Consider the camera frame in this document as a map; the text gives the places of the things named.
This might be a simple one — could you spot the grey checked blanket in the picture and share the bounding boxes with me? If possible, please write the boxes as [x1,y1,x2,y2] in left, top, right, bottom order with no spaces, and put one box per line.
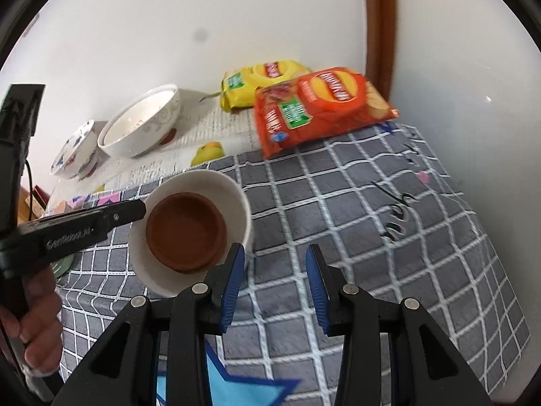
[51,122,531,406]

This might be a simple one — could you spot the wooden furniture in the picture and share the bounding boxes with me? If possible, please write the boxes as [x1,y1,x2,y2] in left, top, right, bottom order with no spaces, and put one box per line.
[18,186,47,220]

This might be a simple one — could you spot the brown door frame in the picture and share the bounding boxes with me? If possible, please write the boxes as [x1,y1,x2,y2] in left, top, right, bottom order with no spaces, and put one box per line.
[363,0,396,94]

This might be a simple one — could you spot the white bowl with grey flowers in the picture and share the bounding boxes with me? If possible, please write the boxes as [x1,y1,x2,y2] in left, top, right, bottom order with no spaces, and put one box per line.
[127,169,253,299]

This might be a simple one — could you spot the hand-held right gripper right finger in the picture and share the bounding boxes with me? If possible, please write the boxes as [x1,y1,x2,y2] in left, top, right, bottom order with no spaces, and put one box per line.
[305,243,493,406]

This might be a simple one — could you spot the printed table cloth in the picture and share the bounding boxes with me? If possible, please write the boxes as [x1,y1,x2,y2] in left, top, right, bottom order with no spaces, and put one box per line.
[44,89,271,212]

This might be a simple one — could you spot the small brown bowl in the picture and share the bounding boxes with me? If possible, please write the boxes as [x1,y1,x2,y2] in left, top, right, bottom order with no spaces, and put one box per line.
[145,192,228,273]

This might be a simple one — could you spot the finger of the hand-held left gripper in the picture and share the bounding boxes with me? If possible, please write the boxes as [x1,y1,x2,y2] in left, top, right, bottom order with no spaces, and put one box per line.
[41,198,148,231]

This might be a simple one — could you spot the person's left hand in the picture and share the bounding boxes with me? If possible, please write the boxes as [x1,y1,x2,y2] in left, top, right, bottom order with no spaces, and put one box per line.
[0,266,64,378]

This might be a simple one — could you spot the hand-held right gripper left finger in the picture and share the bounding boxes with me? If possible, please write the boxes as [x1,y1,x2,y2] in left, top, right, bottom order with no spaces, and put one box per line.
[53,242,246,406]

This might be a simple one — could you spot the black cable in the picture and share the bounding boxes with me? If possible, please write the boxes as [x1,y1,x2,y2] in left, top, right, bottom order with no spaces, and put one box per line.
[23,158,35,221]

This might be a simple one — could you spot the red chip bag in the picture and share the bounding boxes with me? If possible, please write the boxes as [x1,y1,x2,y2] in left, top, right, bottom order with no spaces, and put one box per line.
[254,67,400,159]

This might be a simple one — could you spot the large white bowl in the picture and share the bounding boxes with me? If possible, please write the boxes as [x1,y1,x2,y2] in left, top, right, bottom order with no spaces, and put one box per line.
[97,84,181,158]

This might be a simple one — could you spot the yellow chip bag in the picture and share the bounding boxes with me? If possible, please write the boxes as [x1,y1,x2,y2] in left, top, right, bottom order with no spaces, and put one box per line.
[219,60,312,113]

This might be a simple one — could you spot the blue patterned white bowl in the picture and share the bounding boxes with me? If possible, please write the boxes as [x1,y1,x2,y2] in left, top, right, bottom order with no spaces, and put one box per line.
[48,119,100,179]

